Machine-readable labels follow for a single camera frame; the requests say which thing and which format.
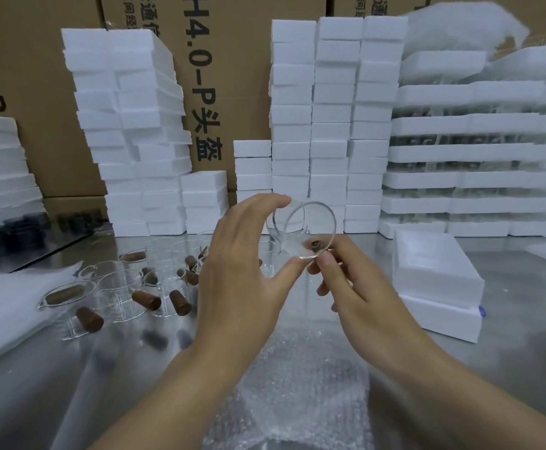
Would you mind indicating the person's left forearm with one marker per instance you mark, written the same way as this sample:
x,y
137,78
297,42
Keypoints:
x,y
184,398

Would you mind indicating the white foam sheet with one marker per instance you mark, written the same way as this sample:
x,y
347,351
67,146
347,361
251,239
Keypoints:
x,y
15,313

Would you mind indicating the person's left hand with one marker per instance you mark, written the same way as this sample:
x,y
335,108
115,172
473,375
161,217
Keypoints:
x,y
235,285

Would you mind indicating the crumpled white foam wrap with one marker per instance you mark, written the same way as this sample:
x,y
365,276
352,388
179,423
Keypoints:
x,y
460,25

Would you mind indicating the brown cardboard box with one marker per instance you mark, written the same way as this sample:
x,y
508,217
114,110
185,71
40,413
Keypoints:
x,y
226,65
76,207
29,79
376,5

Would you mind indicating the cluster of glass cups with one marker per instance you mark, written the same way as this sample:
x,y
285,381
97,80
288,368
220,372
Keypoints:
x,y
118,285

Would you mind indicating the white foam box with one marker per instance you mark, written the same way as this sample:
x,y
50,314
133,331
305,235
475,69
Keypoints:
x,y
446,321
437,267

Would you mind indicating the clear bubble wrap sheet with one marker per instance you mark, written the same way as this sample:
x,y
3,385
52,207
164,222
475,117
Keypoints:
x,y
310,398

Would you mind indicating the person's left thumb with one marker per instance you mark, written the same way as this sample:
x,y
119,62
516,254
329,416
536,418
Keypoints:
x,y
284,282

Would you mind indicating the person's right hand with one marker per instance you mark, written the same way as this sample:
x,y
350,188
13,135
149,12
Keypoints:
x,y
371,313

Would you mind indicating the person's right thumb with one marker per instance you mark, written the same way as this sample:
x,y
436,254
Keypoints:
x,y
325,264

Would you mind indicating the stack of foam trays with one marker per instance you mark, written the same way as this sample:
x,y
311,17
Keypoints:
x,y
479,159

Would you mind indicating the person's right forearm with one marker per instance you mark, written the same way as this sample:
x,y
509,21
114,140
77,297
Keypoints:
x,y
451,398

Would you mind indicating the row of black caps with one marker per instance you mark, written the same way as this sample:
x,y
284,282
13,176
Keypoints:
x,y
24,236

